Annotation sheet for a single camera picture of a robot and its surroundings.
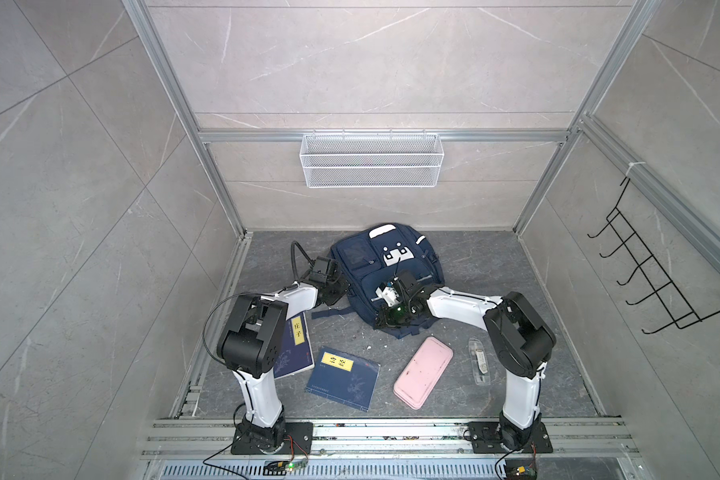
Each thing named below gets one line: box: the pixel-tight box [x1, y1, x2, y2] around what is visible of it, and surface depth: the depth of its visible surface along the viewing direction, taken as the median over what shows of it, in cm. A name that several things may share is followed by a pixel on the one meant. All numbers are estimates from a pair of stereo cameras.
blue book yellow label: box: [305, 346, 381, 412], surface depth 85 cm
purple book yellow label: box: [274, 311, 315, 380], surface depth 88 cm
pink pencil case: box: [393, 337, 453, 410], surface depth 83 cm
